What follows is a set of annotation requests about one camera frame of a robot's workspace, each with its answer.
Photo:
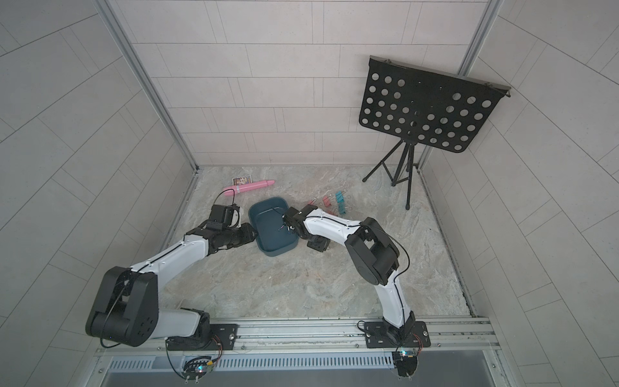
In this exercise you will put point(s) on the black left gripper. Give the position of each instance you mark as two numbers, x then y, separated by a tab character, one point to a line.
249	235

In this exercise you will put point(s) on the teal plastic storage box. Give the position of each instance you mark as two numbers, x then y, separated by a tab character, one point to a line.
266	218

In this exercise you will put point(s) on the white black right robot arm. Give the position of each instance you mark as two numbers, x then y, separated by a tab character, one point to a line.
373	252

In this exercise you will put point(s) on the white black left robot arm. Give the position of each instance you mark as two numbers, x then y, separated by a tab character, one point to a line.
127	309

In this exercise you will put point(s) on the pink plastic tube case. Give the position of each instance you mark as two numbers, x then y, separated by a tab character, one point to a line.
238	189

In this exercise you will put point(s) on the colourful printed card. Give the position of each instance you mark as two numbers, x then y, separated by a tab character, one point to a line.
242	180

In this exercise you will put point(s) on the black perforated music stand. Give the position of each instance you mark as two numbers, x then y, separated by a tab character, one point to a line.
420	106

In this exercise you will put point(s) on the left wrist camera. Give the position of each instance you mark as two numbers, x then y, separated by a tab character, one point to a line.
223	217

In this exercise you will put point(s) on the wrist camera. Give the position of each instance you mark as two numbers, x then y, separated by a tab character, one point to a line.
318	243
223	217

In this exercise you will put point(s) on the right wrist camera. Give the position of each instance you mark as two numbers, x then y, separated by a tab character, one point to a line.
318	243

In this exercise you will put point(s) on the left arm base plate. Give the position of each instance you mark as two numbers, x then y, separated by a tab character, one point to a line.
208	337

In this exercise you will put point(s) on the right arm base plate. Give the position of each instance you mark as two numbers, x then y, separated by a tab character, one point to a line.
413	334

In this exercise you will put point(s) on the aluminium rail frame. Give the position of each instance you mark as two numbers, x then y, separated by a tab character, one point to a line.
327	335

